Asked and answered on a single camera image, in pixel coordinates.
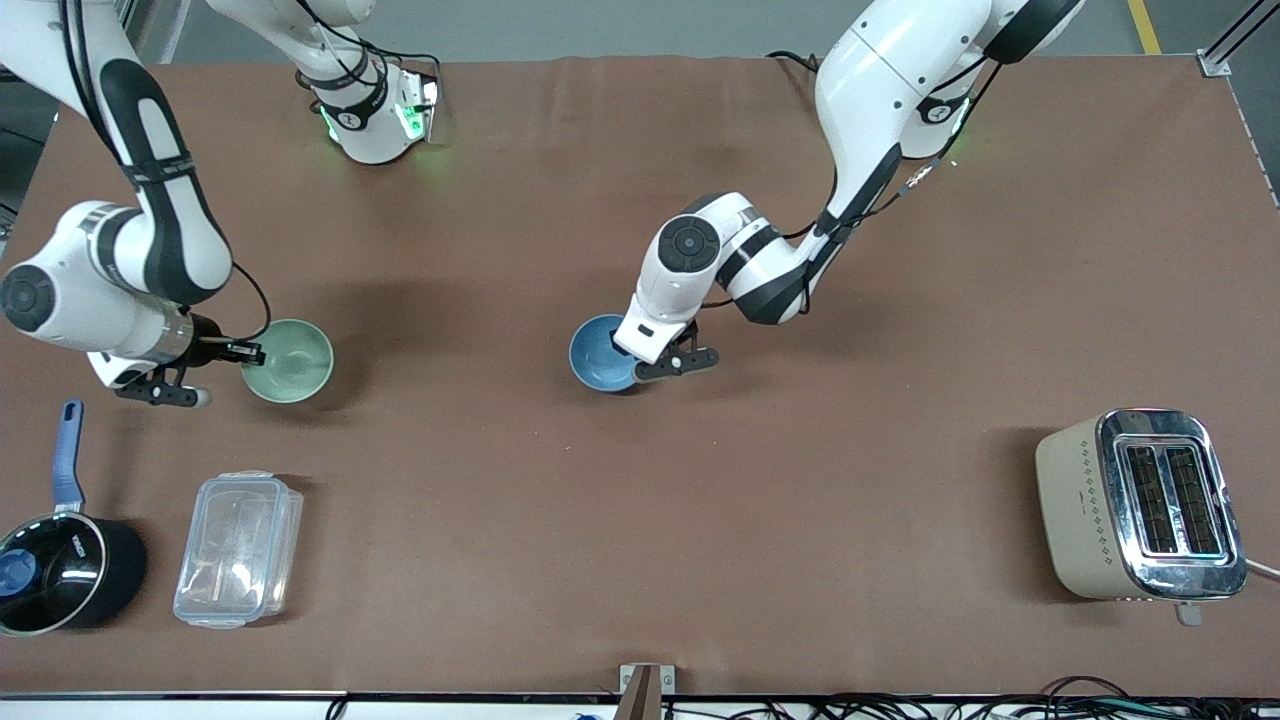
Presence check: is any green bowl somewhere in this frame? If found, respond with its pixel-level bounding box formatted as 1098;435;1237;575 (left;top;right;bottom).
240;318;336;406

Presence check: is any blue bowl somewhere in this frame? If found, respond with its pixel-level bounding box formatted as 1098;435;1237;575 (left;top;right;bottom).
568;313;647;394

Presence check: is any clear plastic food container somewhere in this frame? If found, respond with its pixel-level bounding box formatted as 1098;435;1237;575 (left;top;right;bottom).
173;470;305;630

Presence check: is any glass pot lid blue knob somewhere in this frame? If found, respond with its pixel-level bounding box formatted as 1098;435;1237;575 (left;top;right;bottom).
0;514;107;634

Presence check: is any beige chrome toaster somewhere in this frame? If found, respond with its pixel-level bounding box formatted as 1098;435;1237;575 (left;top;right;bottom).
1035;407;1249;628

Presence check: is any black saucepan blue handle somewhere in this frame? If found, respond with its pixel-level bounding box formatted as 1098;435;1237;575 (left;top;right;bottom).
0;399;149;637

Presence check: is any black right arm base cable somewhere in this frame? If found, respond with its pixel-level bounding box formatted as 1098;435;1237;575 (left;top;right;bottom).
355;38;443;93

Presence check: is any metal bracket with wooden post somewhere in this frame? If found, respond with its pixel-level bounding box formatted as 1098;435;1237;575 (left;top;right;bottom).
619;663;677;720

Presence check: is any bundle of black floor cables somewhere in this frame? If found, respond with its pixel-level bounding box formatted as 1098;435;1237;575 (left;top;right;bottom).
660;676;1280;720

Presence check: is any aluminium frame profile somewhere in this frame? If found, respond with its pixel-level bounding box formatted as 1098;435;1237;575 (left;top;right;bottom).
1195;0;1280;79

